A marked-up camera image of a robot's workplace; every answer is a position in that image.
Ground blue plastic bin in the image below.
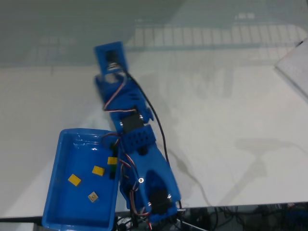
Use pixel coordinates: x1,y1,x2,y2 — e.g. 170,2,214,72
41,128,123,231

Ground small tan square piece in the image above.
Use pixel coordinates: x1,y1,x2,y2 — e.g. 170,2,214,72
87,191,99,203

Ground black camera cable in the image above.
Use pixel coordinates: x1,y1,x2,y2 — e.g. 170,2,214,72
124,68,185,211

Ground tangled black floor cables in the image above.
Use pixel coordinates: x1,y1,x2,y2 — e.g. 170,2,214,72
185,203,308,231

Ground yellow lego brick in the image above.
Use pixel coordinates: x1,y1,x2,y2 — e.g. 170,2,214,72
67,174,82,187
91,165,106,176

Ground grey flat board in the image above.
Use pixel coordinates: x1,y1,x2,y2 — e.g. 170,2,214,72
275,38,308,102

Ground blue gripper camera mount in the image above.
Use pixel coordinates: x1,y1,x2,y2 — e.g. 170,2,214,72
93,41,128,77

